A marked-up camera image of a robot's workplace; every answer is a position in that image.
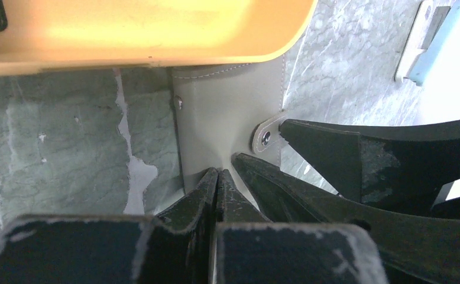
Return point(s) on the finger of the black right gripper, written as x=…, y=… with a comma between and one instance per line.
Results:
x=393, y=168
x=413, y=249

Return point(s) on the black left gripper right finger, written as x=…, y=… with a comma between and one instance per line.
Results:
x=249, y=248

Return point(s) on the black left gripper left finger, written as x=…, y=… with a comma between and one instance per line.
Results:
x=171, y=247

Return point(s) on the orange oval plastic tray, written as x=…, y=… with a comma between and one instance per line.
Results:
x=64, y=35

